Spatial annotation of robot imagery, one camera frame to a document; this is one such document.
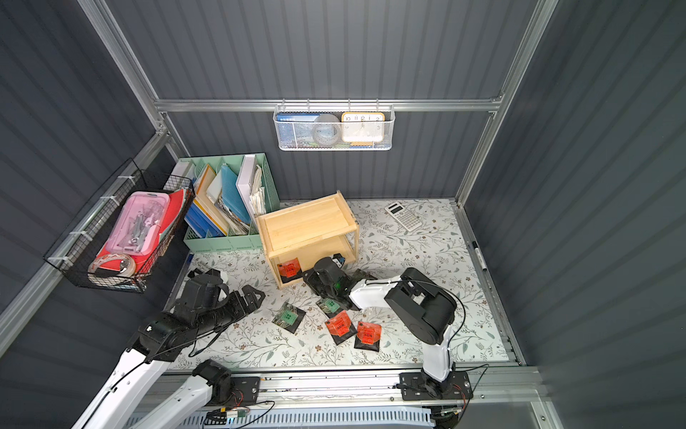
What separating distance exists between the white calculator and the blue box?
1.55ft

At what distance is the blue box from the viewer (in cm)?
87

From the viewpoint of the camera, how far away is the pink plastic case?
70 centimetres

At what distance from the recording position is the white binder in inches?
36.3

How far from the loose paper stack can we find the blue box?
14 centimetres
